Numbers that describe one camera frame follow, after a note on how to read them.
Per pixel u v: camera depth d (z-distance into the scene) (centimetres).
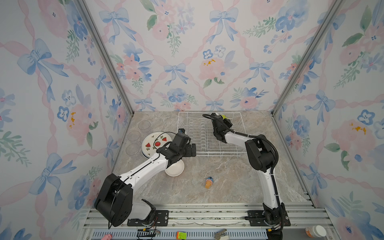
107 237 67
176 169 88
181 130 76
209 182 83
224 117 117
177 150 64
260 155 59
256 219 73
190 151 76
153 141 100
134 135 101
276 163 56
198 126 112
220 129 83
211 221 74
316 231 65
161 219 74
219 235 68
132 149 98
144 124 109
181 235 68
